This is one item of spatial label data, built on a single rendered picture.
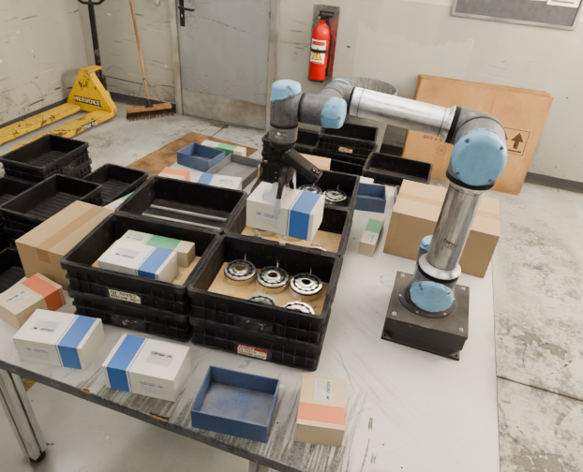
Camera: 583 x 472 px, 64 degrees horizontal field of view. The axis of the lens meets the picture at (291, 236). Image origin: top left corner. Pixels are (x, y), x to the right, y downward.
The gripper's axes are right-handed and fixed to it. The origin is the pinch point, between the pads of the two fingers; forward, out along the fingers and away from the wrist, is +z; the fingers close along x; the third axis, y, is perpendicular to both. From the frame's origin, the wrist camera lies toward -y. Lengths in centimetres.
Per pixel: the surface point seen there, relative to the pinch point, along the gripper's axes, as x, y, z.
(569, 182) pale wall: -312, -159, 105
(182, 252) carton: 6.2, 32.2, 22.3
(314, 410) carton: 39, -23, 34
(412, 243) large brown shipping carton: -48, -39, 34
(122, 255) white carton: 18, 46, 19
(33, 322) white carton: 42, 61, 32
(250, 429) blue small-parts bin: 48, -9, 37
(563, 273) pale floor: -177, -139, 113
